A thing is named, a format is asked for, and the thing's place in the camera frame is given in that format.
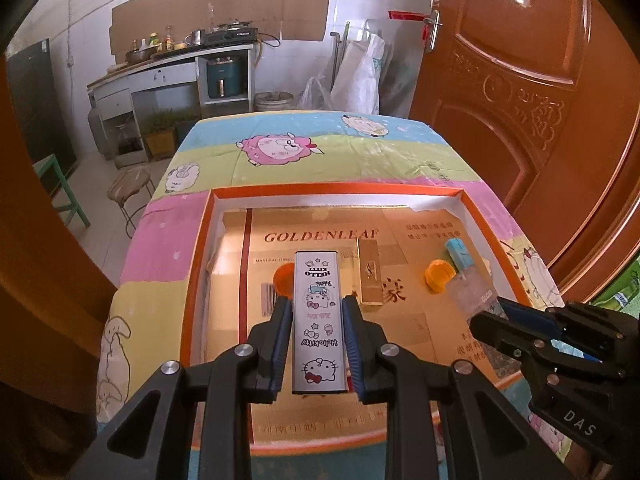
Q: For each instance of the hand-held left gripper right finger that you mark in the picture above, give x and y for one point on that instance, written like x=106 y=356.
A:
x=352 y=345

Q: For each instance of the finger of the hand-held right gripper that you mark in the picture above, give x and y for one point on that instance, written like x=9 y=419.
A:
x=525 y=315
x=500 y=330

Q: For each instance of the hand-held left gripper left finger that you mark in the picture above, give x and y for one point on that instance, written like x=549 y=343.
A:
x=280 y=345

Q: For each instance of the white cartoon lighter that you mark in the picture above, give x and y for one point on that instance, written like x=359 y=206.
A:
x=320 y=310

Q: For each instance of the clear plastic case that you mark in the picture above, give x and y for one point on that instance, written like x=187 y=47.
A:
x=470 y=292

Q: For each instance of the orange bottle cap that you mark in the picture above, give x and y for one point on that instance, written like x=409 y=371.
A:
x=284 y=280

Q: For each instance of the gold rectangular box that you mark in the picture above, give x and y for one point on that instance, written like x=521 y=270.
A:
x=370 y=280

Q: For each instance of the yellow bottle cap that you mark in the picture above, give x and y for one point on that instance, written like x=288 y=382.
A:
x=440 y=275

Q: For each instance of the light blue lighter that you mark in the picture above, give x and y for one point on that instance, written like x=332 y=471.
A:
x=460 y=255

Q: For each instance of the shallow orange-rimmed cardboard box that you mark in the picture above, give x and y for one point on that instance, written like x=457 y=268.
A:
x=320 y=220

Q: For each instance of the green printed carton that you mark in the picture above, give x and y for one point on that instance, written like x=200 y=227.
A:
x=617 y=297

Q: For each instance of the cartoon sheep printed blanket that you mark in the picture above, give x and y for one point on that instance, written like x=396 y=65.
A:
x=300 y=165

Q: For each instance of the carved wooden door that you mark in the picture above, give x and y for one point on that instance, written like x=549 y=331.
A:
x=500 y=110

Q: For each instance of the round stool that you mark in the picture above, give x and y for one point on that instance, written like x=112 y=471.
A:
x=129 y=182

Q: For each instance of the wooden planter with grass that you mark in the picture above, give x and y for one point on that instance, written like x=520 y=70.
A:
x=160 y=140

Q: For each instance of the dark planter with grass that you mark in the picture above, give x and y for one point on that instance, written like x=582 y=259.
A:
x=186 y=122

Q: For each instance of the white bucket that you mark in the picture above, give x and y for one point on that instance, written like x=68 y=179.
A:
x=274 y=101

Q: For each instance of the clear plastic bag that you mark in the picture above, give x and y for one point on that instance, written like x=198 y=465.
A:
x=315 y=94

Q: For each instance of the white woven sack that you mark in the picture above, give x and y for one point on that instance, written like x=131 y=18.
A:
x=362 y=75

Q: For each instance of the green air fryer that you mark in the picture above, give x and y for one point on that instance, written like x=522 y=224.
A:
x=226 y=77

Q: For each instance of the green chair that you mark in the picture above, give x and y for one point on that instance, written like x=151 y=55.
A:
x=55 y=175

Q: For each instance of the gas cylinder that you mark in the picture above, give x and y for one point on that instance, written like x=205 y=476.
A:
x=97 y=127

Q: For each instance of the kitchen counter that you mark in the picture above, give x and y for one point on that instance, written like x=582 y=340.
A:
x=165 y=72

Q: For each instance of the black gas stove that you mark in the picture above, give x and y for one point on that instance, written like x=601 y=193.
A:
x=230 y=34

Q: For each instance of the metal kettle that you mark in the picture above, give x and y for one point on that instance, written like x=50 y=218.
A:
x=196 y=37

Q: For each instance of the metal bowl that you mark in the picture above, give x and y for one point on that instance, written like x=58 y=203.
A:
x=139 y=56

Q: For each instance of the red paper strip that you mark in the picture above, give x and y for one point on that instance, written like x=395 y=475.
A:
x=407 y=15

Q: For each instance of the condiment bottle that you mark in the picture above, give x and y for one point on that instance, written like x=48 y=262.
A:
x=170 y=39
x=154 y=41

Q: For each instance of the dark cabinet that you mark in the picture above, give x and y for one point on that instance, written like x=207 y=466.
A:
x=40 y=105

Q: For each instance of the wooden door frame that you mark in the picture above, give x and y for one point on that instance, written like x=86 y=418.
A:
x=50 y=285

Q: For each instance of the cardboard wall sheet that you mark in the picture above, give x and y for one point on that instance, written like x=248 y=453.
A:
x=225 y=0

